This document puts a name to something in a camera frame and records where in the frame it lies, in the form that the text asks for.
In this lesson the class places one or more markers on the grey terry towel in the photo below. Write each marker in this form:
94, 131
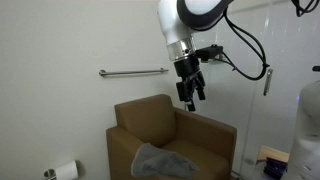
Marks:
160, 163

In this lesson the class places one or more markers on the chrome wall grab bar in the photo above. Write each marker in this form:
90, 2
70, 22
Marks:
133, 72

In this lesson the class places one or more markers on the purple object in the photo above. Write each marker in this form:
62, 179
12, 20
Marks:
275, 166

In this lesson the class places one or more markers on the brown leather armchair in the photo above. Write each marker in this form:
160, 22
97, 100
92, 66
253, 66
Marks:
200, 136

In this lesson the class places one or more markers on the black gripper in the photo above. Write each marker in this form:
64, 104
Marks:
187, 68

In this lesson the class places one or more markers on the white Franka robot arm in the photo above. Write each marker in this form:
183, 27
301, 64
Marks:
173, 23

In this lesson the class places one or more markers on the glass shower partition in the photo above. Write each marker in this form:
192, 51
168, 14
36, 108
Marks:
283, 113

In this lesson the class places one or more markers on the white toilet paper roll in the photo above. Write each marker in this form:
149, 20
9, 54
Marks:
66, 170

